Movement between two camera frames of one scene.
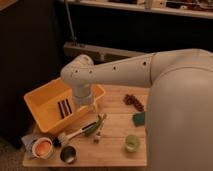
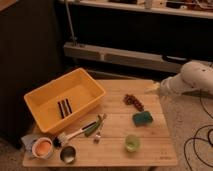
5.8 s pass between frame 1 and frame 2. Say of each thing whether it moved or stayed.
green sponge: stayed
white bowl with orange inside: stayed
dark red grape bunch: stayed
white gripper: moved
